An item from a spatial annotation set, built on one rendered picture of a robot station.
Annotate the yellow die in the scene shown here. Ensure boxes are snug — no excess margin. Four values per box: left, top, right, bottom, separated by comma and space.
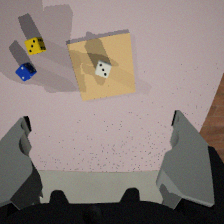
24, 37, 46, 55

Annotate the tan flat mat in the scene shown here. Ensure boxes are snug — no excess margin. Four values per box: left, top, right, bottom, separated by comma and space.
67, 33, 135, 101

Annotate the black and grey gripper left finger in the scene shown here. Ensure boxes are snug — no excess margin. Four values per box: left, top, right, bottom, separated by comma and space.
0, 116, 43, 222

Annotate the blue die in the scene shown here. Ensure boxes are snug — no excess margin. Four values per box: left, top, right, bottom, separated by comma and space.
15, 63, 37, 81

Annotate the white die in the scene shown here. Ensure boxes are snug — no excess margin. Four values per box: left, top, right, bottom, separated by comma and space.
95, 60, 112, 78

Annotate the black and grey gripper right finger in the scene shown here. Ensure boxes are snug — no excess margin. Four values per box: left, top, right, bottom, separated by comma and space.
156, 110, 224, 224

